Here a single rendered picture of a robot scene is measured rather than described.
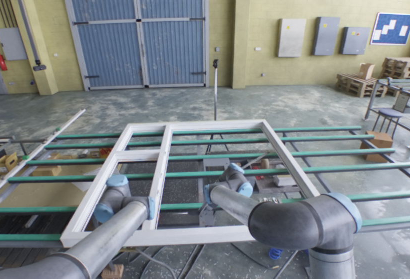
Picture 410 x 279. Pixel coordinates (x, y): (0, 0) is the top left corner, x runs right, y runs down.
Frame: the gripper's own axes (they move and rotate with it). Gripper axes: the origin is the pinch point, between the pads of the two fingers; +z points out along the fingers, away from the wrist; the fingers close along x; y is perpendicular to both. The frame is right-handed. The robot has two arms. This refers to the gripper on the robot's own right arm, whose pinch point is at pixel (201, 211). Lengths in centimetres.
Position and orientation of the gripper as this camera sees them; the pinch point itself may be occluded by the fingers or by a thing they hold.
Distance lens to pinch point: 135.9
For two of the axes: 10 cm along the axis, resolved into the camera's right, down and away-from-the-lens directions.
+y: -8.1, -5.5, -2.0
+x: 0.5, 2.7, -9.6
